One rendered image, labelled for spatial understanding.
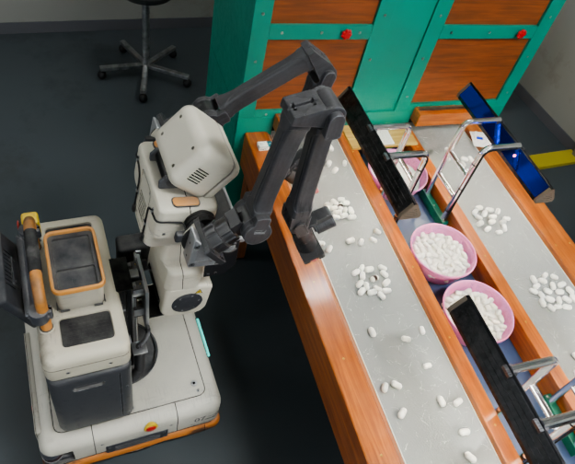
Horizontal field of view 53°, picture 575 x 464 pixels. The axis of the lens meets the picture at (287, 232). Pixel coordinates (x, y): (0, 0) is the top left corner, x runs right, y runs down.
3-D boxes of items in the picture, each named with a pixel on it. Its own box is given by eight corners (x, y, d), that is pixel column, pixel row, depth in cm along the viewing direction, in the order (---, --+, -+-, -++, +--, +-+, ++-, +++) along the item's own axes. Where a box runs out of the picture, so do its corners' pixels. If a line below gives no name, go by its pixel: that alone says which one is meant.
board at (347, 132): (351, 150, 251) (352, 148, 250) (339, 127, 260) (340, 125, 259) (417, 145, 262) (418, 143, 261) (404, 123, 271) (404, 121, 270)
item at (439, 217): (439, 229, 243) (486, 151, 209) (419, 194, 254) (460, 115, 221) (477, 225, 249) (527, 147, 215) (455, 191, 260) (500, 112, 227)
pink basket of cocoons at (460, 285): (454, 363, 202) (465, 349, 195) (421, 299, 217) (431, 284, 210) (515, 349, 210) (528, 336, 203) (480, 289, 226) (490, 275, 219)
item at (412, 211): (398, 220, 190) (406, 205, 184) (335, 100, 226) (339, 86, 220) (419, 218, 192) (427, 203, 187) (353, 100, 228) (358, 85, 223)
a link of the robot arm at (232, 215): (219, 216, 151) (225, 231, 148) (251, 196, 149) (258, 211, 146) (235, 230, 158) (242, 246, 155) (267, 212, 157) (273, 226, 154)
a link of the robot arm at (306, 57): (314, 28, 171) (326, 45, 165) (328, 62, 182) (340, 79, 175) (186, 104, 176) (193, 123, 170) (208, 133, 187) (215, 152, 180)
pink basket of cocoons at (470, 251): (437, 302, 217) (447, 288, 210) (389, 254, 229) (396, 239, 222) (479, 273, 231) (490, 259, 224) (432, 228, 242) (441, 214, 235)
